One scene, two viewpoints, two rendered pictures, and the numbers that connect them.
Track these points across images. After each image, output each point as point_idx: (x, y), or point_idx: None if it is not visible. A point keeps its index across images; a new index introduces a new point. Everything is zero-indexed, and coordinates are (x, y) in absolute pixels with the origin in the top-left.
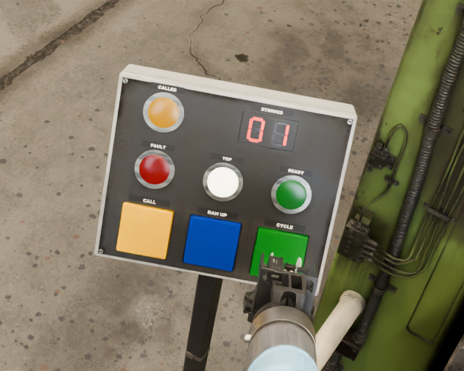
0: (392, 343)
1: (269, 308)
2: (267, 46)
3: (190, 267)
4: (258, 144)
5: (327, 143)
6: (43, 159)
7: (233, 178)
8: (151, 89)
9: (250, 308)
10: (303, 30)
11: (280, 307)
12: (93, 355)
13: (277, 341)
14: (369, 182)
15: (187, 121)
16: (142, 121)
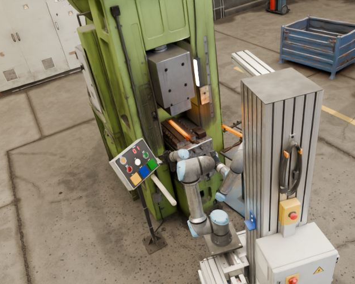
0: (163, 176)
1: (169, 154)
2: (61, 186)
3: (145, 177)
4: (136, 152)
5: (142, 144)
6: (56, 245)
7: (138, 160)
8: (119, 159)
9: (163, 163)
10: (62, 178)
11: (170, 153)
12: (119, 249)
13: (177, 151)
14: None
15: (126, 158)
16: (121, 164)
